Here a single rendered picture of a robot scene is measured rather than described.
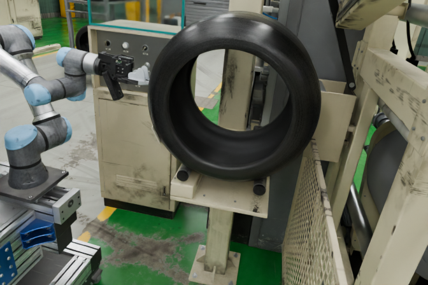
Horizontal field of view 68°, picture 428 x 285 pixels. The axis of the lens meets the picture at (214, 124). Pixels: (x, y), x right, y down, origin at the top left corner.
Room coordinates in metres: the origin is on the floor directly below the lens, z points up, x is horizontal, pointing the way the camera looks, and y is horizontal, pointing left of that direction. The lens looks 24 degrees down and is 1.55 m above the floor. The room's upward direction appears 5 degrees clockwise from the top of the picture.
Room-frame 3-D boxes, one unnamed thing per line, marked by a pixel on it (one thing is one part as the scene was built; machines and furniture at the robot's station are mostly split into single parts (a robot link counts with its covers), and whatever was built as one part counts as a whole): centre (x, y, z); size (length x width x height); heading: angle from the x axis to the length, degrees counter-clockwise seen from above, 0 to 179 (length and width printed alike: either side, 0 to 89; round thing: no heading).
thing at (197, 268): (1.37, -0.09, 0.02); 0.27 x 0.27 x 0.04; 81
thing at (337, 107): (1.28, -0.48, 1.05); 0.20 x 0.15 x 0.30; 171
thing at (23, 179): (1.11, 0.77, 0.77); 0.15 x 0.15 x 0.10
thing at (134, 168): (1.96, 0.46, 0.63); 0.56 x 0.41 x 1.27; 81
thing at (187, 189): (1.14, 0.07, 0.84); 0.36 x 0.09 x 0.06; 171
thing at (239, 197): (1.12, -0.07, 0.80); 0.37 x 0.36 x 0.02; 81
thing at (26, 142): (1.11, 0.76, 0.88); 0.13 x 0.12 x 0.14; 153
